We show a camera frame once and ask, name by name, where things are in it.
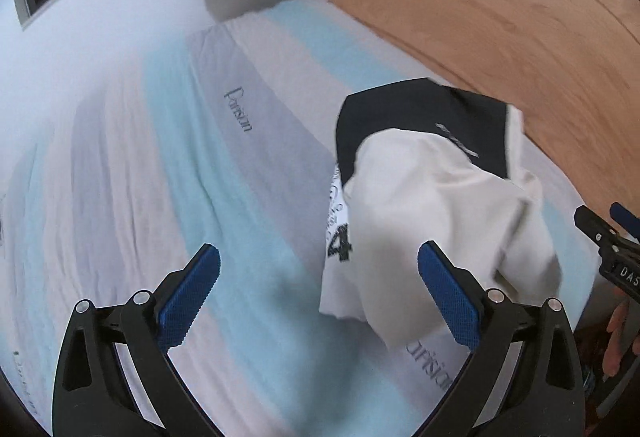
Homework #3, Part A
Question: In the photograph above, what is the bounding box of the person's right hand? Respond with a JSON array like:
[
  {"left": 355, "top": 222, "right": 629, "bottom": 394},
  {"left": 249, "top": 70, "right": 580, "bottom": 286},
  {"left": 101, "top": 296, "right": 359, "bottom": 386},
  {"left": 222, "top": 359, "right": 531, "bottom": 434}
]
[{"left": 602, "top": 287, "right": 629, "bottom": 377}]

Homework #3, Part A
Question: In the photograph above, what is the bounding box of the white and black printed shirt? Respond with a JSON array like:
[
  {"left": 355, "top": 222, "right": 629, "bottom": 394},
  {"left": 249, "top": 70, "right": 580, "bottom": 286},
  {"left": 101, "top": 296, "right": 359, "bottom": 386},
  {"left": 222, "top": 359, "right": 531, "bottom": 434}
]
[{"left": 319, "top": 78, "right": 562, "bottom": 348}]

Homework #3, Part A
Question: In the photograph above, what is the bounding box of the striped bed sheet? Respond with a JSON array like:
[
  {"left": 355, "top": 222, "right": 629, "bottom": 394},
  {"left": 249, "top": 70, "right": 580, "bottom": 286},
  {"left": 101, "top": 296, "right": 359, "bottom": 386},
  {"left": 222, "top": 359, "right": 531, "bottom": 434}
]
[{"left": 0, "top": 0, "right": 601, "bottom": 437}]

